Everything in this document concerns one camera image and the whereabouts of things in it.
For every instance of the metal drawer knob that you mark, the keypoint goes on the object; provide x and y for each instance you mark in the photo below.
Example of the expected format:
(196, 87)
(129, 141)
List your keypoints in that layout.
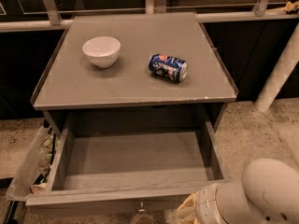
(141, 209)

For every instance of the white paper cup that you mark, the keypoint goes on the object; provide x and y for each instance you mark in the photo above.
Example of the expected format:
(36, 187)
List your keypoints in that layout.
(38, 188)

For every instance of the clear plastic bin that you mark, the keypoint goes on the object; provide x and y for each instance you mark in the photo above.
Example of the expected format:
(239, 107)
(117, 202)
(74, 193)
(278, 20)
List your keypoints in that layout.
(33, 168)

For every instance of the grey top drawer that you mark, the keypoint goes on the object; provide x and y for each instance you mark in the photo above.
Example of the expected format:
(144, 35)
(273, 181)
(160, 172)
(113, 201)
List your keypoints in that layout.
(111, 166)

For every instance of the metal railing frame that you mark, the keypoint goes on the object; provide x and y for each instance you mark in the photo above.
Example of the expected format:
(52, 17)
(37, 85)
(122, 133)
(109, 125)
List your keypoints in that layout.
(38, 15)

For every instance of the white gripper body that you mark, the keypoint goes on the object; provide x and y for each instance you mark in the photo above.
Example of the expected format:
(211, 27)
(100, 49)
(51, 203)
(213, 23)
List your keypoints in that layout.
(204, 204)

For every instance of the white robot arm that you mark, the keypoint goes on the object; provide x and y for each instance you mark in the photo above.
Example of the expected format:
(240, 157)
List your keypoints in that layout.
(267, 192)

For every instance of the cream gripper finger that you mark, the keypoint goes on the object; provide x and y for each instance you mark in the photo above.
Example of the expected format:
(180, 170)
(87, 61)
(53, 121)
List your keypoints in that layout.
(186, 213)

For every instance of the white diagonal support pole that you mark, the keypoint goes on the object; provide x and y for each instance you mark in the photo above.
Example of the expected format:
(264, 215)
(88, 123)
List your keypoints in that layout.
(287, 61)

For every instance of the white ceramic bowl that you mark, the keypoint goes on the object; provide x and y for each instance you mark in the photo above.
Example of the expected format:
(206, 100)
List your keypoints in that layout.
(102, 51)

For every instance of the blue soda can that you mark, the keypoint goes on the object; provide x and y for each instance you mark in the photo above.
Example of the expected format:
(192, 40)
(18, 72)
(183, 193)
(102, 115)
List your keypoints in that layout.
(169, 67)

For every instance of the grey drawer cabinet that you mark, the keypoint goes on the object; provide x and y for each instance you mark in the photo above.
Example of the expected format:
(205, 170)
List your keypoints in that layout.
(72, 82)

